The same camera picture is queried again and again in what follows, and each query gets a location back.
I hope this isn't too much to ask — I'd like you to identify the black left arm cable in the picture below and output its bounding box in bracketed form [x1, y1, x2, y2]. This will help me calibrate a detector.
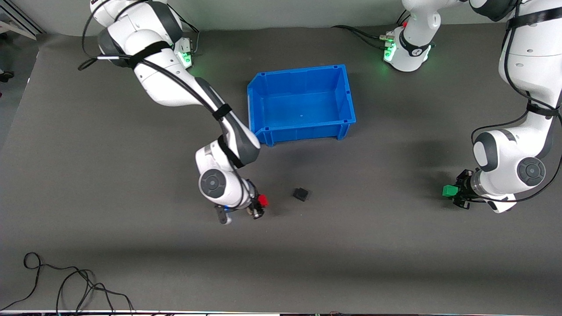
[471, 0, 562, 205]

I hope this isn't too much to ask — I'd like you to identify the thick black base cable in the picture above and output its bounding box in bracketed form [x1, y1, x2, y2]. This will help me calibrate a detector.
[331, 25, 391, 50]

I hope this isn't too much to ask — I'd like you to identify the black base cable bundle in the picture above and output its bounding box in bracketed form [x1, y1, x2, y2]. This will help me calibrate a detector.
[176, 7, 201, 55]

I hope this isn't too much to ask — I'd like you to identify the thin black floor cable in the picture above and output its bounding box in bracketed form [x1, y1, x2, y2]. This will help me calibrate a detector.
[0, 252, 95, 310]
[56, 269, 134, 313]

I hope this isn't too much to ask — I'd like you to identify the blue plastic storage bin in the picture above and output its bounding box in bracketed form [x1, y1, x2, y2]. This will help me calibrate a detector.
[247, 64, 357, 147]

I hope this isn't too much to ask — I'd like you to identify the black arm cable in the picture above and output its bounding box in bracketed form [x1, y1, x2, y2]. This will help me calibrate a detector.
[78, 0, 255, 211]
[471, 0, 562, 205]

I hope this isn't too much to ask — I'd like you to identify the dark grey table mat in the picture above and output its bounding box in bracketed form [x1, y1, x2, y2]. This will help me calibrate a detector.
[0, 20, 562, 313]

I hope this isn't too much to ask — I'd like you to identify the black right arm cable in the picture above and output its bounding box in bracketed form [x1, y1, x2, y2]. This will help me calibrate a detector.
[78, 0, 255, 211]

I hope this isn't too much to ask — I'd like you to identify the aluminium frame rail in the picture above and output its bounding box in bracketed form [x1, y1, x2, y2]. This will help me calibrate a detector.
[0, 7, 44, 41]

